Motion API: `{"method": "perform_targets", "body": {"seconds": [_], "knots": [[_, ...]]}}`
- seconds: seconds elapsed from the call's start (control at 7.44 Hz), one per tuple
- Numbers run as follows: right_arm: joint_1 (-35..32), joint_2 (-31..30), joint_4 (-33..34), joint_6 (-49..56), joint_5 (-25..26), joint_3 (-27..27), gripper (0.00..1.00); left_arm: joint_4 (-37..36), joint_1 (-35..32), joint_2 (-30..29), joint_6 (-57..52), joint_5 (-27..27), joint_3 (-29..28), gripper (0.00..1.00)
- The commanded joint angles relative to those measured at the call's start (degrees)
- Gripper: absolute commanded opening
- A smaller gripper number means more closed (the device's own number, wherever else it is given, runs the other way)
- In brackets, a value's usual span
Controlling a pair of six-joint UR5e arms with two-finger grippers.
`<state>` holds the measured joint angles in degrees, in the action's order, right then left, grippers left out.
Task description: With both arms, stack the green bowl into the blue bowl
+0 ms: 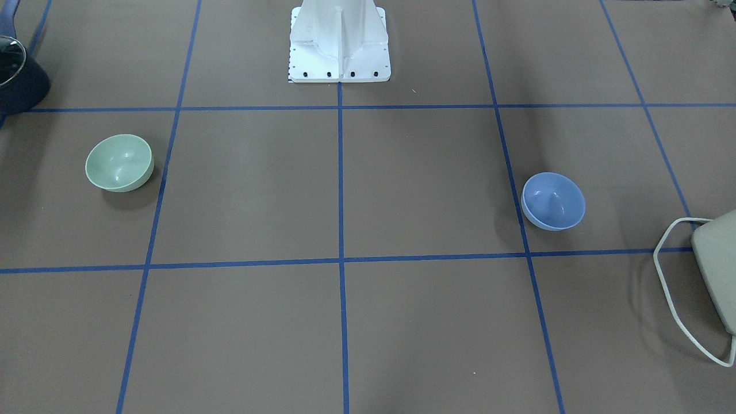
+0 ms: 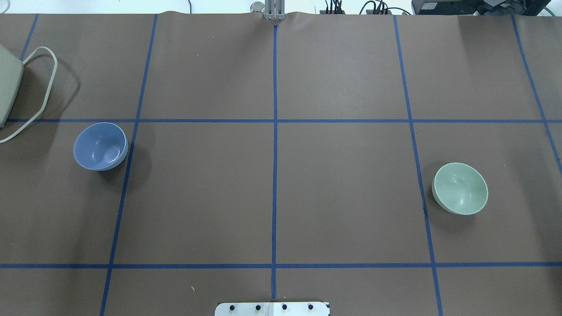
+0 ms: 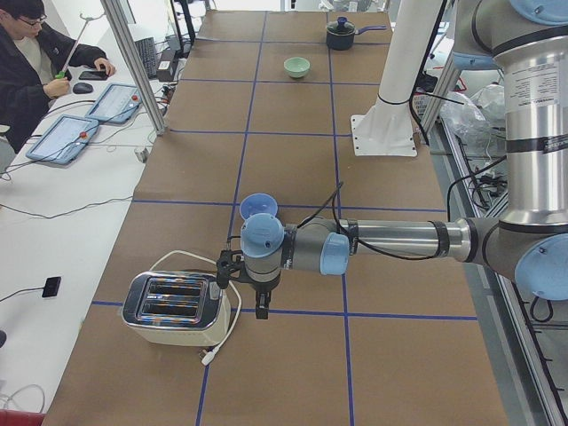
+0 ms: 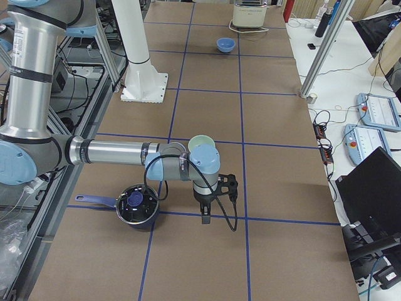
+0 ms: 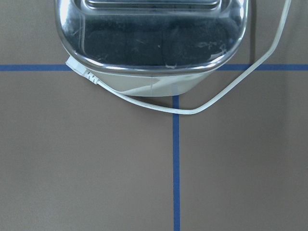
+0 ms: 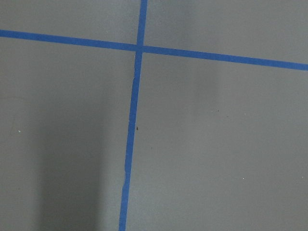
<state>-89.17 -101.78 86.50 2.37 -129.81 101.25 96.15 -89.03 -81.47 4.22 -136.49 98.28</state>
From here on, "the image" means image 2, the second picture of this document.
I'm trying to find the blue bowl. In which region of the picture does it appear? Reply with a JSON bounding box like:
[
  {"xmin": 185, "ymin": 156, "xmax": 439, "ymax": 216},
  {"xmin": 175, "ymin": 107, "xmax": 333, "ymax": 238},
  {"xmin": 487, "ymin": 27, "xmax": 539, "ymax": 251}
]
[{"xmin": 73, "ymin": 122, "xmax": 129, "ymax": 172}]

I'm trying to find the aluminium camera post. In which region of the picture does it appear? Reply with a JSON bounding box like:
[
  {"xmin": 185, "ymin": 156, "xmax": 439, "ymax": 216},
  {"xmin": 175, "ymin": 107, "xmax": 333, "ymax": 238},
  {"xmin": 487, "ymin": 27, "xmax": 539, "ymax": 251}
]
[{"xmin": 263, "ymin": 0, "xmax": 286, "ymax": 21}]

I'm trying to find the green bowl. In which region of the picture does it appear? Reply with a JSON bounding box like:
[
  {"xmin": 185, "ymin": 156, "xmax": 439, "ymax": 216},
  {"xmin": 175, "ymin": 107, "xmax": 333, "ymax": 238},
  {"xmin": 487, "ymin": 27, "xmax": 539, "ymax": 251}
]
[{"xmin": 432, "ymin": 162, "xmax": 489, "ymax": 215}]

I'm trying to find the metal base plate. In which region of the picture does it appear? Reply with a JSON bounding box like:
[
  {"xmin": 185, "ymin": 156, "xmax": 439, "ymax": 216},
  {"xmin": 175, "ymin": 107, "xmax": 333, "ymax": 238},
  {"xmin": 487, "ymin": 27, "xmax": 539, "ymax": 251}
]
[{"xmin": 214, "ymin": 302, "xmax": 331, "ymax": 316}]

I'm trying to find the cream toaster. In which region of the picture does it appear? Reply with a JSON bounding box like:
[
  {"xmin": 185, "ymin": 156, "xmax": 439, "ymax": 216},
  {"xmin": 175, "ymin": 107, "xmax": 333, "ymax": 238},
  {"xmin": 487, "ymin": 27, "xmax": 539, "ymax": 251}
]
[{"xmin": 0, "ymin": 45, "xmax": 24, "ymax": 128}]

